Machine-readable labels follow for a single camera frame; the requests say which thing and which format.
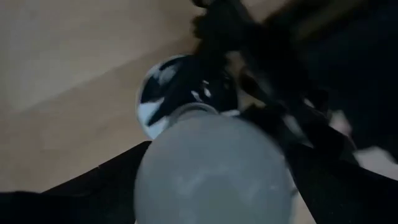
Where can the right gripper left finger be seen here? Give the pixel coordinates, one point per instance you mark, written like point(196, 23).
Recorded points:
point(77, 205)

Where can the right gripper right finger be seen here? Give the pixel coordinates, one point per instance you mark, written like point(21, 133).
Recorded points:
point(357, 199)

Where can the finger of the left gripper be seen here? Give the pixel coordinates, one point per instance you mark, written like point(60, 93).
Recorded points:
point(264, 53)
point(273, 124)

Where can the white LED lightbulb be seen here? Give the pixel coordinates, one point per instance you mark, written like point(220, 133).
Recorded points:
point(214, 174)

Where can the chrome lamp base with socket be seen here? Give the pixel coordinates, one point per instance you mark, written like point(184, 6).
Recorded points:
point(174, 87)

